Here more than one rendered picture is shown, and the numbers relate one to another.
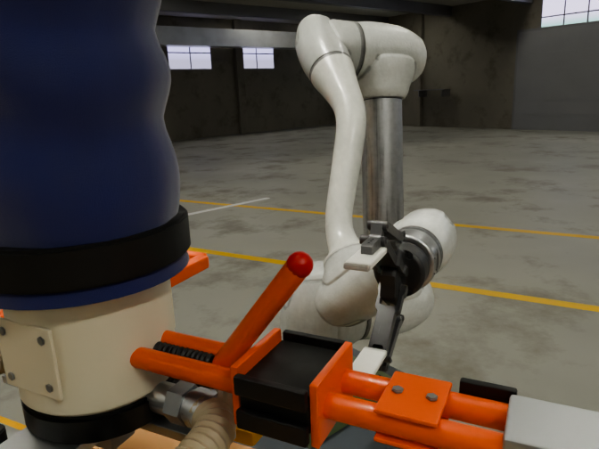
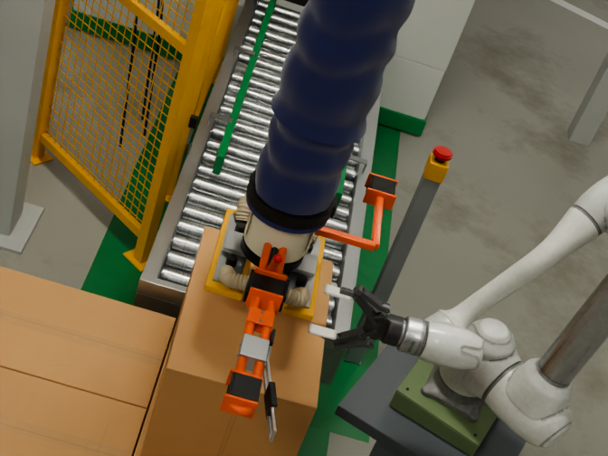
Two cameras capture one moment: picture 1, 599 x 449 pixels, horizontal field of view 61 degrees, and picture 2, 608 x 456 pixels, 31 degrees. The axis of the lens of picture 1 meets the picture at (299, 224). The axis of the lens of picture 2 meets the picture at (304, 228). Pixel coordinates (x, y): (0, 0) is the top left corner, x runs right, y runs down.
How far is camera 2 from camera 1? 238 cm
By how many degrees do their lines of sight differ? 55
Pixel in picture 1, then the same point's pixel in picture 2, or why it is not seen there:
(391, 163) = (588, 319)
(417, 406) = (254, 316)
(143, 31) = (319, 156)
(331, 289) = not seen: hidden behind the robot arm
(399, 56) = not seen: outside the picture
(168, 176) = (303, 202)
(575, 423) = (257, 350)
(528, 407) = (262, 342)
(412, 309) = (518, 421)
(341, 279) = not seen: hidden behind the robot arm
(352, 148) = (513, 273)
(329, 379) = (259, 293)
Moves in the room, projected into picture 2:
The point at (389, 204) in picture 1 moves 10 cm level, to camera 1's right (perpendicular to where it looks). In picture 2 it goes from (565, 344) to (584, 372)
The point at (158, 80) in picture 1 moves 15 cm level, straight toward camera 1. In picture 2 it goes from (313, 173) to (262, 182)
